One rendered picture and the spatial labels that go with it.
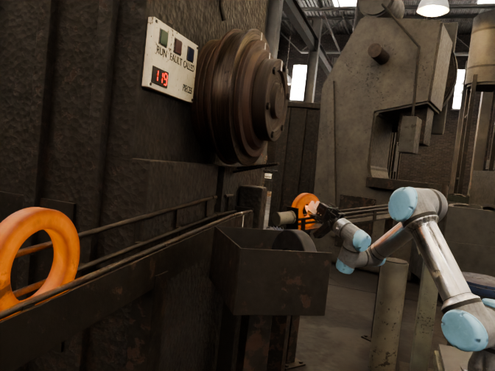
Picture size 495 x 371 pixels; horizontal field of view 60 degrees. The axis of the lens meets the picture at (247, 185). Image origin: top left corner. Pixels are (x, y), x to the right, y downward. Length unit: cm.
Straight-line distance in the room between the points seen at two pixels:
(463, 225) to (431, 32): 171
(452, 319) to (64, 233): 108
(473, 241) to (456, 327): 210
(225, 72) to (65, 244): 76
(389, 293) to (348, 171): 223
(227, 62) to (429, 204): 80
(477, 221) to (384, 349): 159
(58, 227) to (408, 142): 331
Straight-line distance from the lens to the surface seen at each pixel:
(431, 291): 214
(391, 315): 212
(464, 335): 142
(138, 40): 120
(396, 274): 207
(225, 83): 135
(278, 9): 1090
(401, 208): 151
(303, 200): 192
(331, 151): 421
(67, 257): 83
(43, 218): 76
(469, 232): 347
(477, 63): 1031
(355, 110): 421
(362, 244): 173
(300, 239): 95
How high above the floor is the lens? 89
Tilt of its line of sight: 3 degrees down
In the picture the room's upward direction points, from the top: 6 degrees clockwise
